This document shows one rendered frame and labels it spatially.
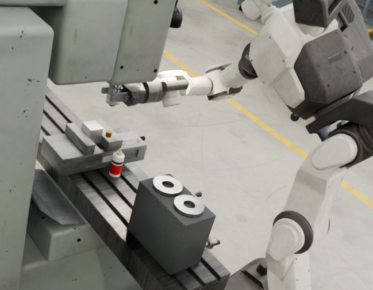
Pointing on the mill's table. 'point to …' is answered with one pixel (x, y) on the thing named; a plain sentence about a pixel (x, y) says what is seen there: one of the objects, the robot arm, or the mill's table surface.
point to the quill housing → (142, 41)
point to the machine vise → (88, 150)
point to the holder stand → (170, 222)
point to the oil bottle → (116, 163)
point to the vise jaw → (110, 145)
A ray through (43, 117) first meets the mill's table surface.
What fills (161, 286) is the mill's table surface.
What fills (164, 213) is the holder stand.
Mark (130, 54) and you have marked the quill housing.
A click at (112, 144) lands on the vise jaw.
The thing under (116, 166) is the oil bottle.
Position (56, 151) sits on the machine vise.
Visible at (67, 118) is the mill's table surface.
